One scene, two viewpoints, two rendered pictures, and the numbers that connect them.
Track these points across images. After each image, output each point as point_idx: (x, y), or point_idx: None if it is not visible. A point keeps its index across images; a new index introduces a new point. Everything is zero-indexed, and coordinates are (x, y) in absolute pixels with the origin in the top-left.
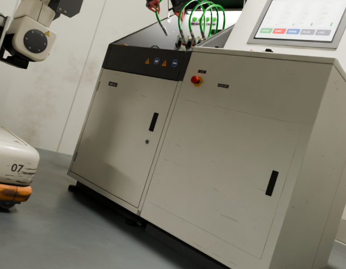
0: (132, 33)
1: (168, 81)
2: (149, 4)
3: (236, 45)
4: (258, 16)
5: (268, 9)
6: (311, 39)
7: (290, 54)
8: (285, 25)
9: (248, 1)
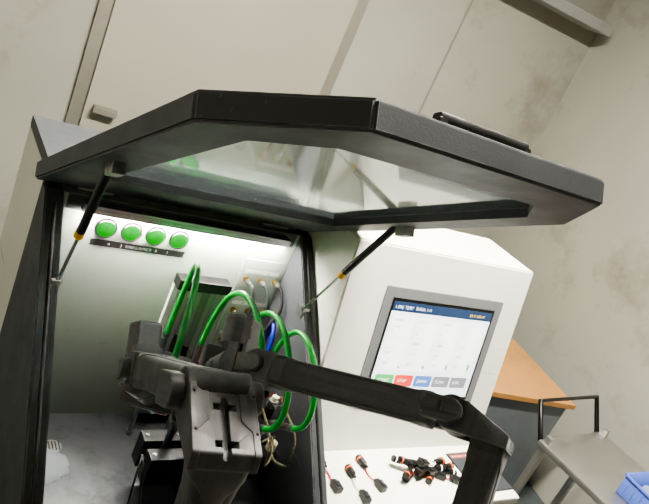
0: (38, 453)
1: None
2: (157, 413)
3: (333, 411)
4: (367, 344)
5: (385, 332)
6: (443, 394)
7: None
8: (412, 368)
9: (344, 304)
